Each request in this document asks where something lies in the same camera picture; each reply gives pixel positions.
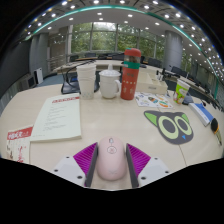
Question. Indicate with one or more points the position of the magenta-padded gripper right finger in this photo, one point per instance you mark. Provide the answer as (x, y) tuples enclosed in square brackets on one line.
[(138, 160)]

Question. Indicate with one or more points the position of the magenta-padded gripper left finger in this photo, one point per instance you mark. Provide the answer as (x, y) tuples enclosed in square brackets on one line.
[(85, 159)]

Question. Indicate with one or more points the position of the pink computer mouse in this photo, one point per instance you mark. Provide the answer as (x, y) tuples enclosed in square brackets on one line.
[(111, 160)]

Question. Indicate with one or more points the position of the cat face mouse pad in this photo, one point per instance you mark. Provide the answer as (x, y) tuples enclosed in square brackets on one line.
[(170, 128)]

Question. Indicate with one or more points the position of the white booklet with red header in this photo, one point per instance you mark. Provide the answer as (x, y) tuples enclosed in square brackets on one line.
[(60, 118)]

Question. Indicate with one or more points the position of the colourful sticker sheet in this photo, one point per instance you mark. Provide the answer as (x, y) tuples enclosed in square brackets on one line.
[(153, 100)]

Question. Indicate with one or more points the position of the red white fan-print magazine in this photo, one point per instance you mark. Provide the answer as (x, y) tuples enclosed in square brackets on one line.
[(18, 143)]

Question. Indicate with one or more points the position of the black gooseneck conference microphone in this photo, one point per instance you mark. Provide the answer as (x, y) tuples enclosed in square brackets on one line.
[(187, 99), (70, 87)]

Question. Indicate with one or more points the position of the white cardboard box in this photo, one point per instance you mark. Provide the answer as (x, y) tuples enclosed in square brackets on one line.
[(151, 86)]

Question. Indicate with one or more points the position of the stack of white paper cups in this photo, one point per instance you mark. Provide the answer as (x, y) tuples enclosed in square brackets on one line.
[(86, 81)]

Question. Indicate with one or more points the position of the blue and white book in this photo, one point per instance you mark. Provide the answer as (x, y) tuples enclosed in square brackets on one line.
[(200, 113)]

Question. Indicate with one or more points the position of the white lidded mug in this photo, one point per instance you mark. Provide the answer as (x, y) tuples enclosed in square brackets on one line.
[(108, 85)]

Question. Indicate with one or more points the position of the green white cup with straw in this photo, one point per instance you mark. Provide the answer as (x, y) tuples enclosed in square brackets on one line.
[(180, 91)]

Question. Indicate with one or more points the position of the red drink bottle green band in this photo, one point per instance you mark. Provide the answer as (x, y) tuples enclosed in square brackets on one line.
[(130, 78)]

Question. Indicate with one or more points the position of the black yellow handheld microphone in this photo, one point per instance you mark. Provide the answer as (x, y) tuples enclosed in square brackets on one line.
[(214, 126)]

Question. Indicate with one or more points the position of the white floor-standing appliance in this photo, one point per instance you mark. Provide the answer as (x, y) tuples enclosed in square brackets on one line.
[(38, 76)]

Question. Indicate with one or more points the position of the long curved conference table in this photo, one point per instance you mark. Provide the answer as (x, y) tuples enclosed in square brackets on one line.
[(100, 63)]

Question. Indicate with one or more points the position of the dark office chairs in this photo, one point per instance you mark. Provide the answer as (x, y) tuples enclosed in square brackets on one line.
[(153, 62)]

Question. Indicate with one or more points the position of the ceiling lights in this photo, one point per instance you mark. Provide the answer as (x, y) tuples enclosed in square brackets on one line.
[(96, 1)]

